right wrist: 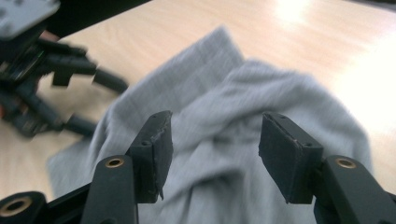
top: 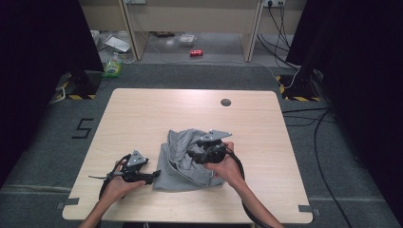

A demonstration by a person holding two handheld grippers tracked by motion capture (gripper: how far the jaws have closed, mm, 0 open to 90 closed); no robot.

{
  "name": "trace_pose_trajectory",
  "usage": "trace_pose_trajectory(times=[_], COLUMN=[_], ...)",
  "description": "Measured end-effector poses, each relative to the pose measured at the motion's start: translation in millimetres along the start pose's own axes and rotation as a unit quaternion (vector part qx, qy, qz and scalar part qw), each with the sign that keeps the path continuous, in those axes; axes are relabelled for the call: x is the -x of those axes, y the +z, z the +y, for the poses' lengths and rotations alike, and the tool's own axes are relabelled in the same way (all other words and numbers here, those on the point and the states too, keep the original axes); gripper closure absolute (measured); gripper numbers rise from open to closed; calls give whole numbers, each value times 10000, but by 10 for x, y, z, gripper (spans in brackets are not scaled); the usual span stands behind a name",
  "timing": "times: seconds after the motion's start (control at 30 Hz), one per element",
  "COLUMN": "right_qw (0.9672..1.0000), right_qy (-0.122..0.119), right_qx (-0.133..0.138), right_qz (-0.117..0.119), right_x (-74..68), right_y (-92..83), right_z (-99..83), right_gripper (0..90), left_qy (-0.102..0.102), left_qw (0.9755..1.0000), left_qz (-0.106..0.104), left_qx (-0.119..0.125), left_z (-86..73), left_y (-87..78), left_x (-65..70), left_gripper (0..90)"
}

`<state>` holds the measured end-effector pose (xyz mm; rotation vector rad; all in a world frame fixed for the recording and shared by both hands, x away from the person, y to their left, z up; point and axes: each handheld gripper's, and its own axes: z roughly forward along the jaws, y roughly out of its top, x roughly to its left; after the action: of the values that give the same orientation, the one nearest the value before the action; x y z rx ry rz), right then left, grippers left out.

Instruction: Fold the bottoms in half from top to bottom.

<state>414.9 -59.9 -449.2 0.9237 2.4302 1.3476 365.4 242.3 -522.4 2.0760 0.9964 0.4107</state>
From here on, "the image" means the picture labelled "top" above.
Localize left hand-held gripper black cable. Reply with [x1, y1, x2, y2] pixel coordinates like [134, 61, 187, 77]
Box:
[87, 153, 132, 201]

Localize person's left hand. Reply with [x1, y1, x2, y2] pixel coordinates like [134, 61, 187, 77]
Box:
[100, 159, 147, 205]

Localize long black floor cable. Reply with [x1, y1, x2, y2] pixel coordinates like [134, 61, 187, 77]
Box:
[313, 108, 354, 228]

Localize black stand base hazard tape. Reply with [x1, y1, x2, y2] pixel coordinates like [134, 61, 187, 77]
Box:
[62, 69, 103, 101]
[275, 69, 323, 103]

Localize green and yellow packet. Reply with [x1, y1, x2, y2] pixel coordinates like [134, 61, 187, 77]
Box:
[101, 52, 124, 79]

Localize black socket cables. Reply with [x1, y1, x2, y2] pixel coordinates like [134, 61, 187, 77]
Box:
[256, 2, 300, 71]

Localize clear plastic container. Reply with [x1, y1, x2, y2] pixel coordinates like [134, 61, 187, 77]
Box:
[178, 33, 198, 46]

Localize thin white cable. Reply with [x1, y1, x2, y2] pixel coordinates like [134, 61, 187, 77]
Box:
[253, 61, 301, 90]

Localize right hand-held gripper black cable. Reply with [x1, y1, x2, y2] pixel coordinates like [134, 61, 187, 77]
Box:
[223, 147, 274, 228]

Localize person's right hand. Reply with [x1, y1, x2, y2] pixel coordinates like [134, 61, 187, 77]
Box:
[202, 141, 245, 190]

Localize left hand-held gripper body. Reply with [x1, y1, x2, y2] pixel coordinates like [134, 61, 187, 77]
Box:
[109, 149, 150, 184]

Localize grey tape strip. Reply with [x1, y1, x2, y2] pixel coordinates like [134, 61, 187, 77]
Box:
[56, 197, 81, 211]
[297, 204, 321, 218]

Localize black curtain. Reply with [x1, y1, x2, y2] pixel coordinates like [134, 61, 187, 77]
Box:
[285, 0, 403, 218]
[0, 0, 105, 188]

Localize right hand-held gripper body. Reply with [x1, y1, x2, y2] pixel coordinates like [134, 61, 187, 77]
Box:
[193, 128, 233, 165]

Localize white device on floor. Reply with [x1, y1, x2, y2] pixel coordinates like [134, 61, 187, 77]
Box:
[104, 34, 132, 53]

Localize grey shorts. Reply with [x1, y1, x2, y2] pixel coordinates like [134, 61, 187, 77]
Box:
[152, 127, 235, 192]

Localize white wall socket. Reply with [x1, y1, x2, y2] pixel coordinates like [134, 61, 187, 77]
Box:
[262, 0, 287, 8]

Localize hand-held gripper black cable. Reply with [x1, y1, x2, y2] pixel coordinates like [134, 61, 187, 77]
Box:
[87, 153, 132, 201]
[223, 147, 274, 228]

